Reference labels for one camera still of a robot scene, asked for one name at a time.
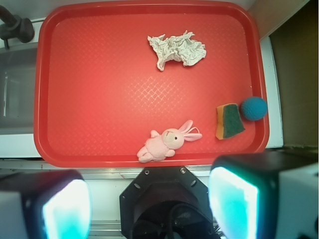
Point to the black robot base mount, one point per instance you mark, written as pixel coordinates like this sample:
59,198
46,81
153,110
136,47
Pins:
166,203

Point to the pink plush bunny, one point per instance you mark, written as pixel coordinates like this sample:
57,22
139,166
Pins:
163,145

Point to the brown cardboard panel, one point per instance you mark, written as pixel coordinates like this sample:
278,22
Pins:
289,38

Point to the crumpled white paper towel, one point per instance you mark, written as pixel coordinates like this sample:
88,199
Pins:
181,48

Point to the red plastic tray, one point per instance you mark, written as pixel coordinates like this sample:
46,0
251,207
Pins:
99,93

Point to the green and yellow sponge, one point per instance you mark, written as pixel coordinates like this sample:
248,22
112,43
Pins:
229,123

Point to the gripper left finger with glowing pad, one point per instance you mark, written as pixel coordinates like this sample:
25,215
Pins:
45,205

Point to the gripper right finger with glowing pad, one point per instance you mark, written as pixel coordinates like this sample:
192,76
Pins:
269,195

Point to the grey metal faucet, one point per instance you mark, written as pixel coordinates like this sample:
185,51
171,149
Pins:
15,27

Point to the blue ball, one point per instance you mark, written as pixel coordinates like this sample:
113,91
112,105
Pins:
254,108

